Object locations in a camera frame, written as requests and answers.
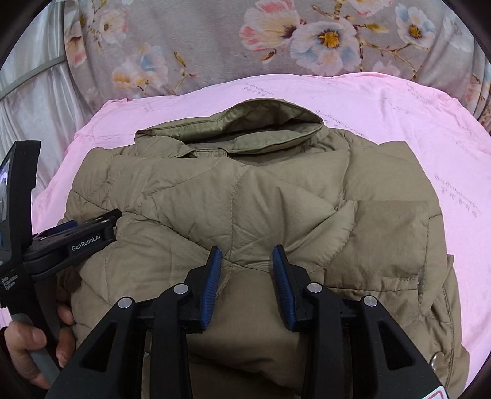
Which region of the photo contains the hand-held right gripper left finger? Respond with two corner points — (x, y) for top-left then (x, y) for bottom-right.
(46, 246), (223, 399)

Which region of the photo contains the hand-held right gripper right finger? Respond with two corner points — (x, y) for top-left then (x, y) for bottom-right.
(271, 244), (452, 399)

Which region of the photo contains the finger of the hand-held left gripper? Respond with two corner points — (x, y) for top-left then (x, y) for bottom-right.
(25, 209), (124, 277)
(41, 219), (78, 235)

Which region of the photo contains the khaki quilted puffer jacket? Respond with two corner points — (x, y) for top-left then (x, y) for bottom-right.
(57, 99), (471, 399)

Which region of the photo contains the person's left hand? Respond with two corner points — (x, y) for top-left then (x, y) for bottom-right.
(4, 295), (78, 390)

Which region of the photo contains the white satin curtain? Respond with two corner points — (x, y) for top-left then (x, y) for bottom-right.
(0, 8), (101, 235)

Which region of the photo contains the grey curved bar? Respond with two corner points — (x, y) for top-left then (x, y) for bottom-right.
(0, 56), (67, 100)

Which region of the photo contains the pink printed bed sheet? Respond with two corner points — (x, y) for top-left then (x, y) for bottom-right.
(0, 72), (491, 384)

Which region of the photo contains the grey floral blanket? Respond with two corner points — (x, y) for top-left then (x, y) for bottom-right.
(63, 0), (491, 129)

